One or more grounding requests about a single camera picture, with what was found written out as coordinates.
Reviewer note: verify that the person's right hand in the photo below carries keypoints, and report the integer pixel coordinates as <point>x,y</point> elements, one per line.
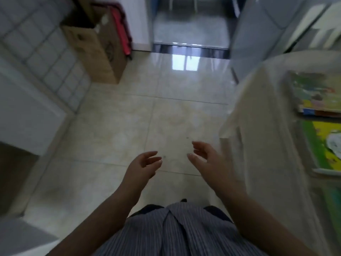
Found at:
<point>217,174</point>

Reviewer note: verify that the person's left hand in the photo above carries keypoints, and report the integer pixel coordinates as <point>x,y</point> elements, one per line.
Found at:
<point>137,174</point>

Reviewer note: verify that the person's left fingers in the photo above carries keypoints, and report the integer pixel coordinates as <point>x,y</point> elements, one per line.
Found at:
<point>153,160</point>

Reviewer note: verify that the person's right thumb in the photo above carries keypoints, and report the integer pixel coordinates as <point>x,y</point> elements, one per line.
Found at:
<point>194,159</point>

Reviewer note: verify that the person's left forearm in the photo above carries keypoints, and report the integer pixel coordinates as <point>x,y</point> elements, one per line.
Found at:
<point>98,223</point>

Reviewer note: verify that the person's right forearm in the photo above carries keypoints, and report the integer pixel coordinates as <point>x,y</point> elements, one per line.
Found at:
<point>262,226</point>

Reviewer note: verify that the translucent plastic table cover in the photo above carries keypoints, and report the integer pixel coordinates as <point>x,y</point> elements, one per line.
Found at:
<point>266,146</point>

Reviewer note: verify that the grey striped shirt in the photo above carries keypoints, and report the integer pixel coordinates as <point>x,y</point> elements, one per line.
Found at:
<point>178,231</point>

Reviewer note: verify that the brown cardboard box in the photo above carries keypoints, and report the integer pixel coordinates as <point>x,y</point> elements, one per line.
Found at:
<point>93,50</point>

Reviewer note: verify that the green yellow picture book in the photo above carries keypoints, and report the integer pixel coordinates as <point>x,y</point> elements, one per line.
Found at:
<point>323,146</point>

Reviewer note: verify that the white cabinet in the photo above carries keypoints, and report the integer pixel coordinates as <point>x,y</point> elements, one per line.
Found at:
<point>26,114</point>

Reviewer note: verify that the red folded item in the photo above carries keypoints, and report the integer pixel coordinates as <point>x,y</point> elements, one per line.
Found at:
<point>121,29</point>

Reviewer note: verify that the colourful picture book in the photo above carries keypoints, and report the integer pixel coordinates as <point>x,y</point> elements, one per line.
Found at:
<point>315,94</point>

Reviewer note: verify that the grey refrigerator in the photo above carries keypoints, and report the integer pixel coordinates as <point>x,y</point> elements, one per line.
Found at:
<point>261,31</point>

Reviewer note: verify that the white door frame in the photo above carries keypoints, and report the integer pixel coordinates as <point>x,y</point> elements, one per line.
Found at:
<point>140,21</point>

